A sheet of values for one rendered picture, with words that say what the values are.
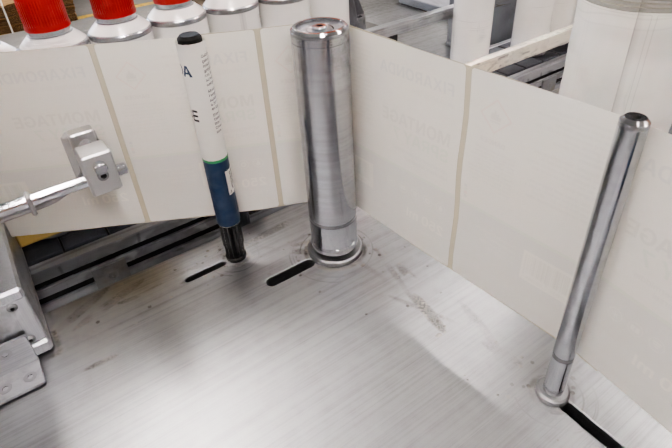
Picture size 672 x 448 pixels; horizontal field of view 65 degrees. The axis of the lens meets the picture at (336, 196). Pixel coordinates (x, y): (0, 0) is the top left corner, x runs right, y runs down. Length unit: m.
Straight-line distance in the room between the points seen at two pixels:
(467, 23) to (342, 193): 0.40
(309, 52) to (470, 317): 0.21
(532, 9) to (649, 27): 0.41
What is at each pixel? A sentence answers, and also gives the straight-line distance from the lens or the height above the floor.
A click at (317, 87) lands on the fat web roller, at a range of 0.35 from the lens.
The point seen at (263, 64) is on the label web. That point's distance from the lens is 0.38.
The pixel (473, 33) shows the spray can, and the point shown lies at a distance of 0.73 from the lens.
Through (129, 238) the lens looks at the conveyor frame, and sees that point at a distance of 0.52.
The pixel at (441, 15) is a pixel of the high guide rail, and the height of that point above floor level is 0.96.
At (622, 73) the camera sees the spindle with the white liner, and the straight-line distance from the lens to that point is 0.43.
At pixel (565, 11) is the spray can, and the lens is 0.87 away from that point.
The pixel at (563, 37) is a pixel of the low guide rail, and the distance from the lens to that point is 0.84.
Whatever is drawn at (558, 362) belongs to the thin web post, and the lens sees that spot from 0.34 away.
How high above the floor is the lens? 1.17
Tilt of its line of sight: 35 degrees down
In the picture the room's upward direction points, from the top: 4 degrees counter-clockwise
